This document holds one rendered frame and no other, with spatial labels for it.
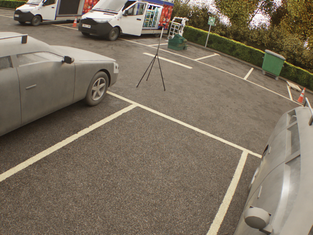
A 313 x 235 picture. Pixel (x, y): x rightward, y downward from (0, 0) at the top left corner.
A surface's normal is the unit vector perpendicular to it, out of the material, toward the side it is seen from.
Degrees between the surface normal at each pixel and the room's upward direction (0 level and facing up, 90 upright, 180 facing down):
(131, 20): 85
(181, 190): 0
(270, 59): 94
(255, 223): 90
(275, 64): 94
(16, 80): 71
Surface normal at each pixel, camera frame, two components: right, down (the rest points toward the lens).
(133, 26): -0.11, 0.42
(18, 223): 0.22, -0.88
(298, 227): -0.28, -0.76
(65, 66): 0.89, -0.07
